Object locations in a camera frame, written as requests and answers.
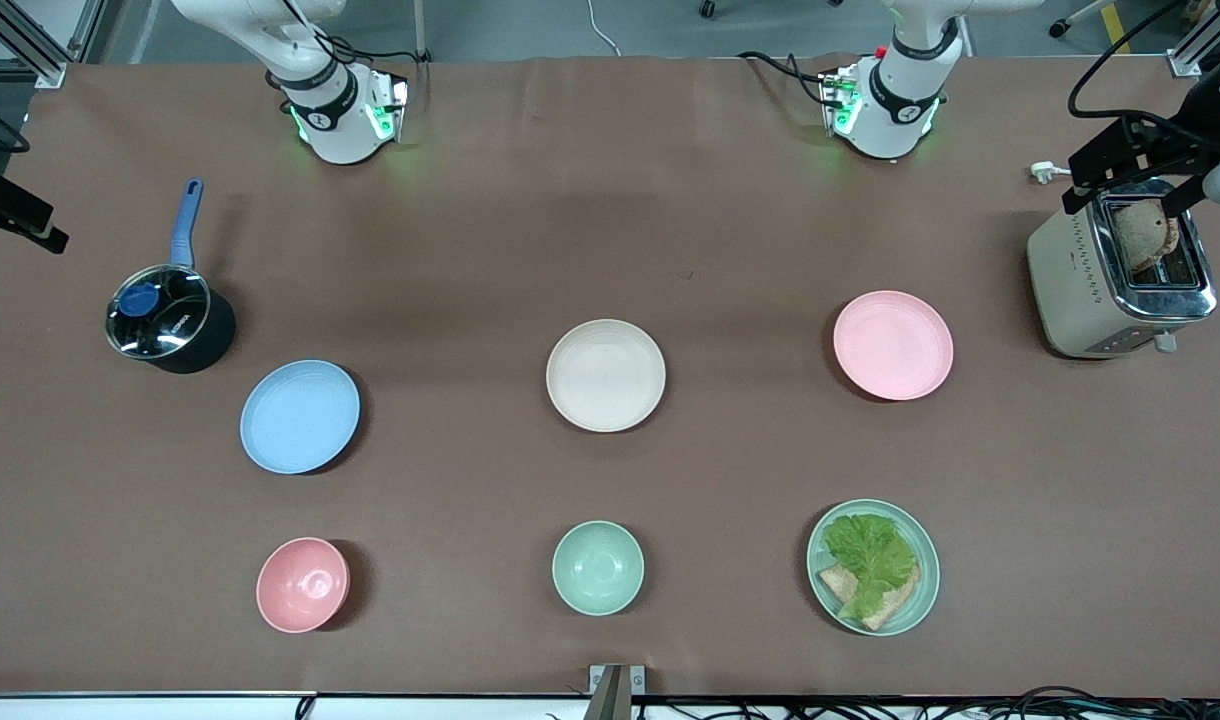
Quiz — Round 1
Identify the green plate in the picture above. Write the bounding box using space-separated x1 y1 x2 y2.
807 499 941 637

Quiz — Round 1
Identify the beige plate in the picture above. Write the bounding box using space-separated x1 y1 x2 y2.
546 319 667 433

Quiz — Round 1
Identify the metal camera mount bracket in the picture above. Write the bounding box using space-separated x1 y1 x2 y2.
588 664 647 720

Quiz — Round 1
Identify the black left arm base cable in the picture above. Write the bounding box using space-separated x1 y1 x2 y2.
737 50 833 105

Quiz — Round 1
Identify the pink bowl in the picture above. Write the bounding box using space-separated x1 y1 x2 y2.
256 537 351 634

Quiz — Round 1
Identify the green bowl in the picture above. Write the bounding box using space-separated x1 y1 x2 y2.
552 520 645 616

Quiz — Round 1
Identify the aluminium frame profile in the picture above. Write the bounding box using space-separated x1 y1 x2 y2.
1165 0 1220 78
0 0 101 89

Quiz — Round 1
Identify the blue plate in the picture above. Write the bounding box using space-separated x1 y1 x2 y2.
240 360 362 475

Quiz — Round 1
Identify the black looped cable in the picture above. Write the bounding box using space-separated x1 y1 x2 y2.
1067 0 1187 123

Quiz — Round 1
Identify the black cable bundle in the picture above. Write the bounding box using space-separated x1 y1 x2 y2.
635 684 1220 720

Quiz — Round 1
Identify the green lettuce leaf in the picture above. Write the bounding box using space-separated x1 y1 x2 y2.
823 513 918 621

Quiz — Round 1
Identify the pink plate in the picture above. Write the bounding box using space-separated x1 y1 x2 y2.
833 290 955 402

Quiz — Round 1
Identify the brown toast slice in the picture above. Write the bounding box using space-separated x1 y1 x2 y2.
1113 198 1180 273

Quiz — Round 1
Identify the white cable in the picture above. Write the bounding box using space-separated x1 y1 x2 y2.
584 0 623 58

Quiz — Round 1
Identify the black arm base cable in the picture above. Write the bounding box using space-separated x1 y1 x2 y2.
266 0 433 91
737 50 833 105

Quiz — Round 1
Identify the brown bread slice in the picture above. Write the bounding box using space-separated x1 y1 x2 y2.
818 563 859 607
838 565 922 632

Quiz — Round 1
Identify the black right arm base cable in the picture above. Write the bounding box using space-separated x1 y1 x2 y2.
266 0 433 91

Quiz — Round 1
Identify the silver beige toaster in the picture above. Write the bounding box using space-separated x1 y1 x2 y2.
1027 180 1218 360

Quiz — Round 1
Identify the black saucepan with blue handle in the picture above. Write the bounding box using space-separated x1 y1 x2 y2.
105 178 238 375

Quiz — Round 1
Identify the glass lid with blue knob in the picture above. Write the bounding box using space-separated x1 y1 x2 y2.
107 265 212 358

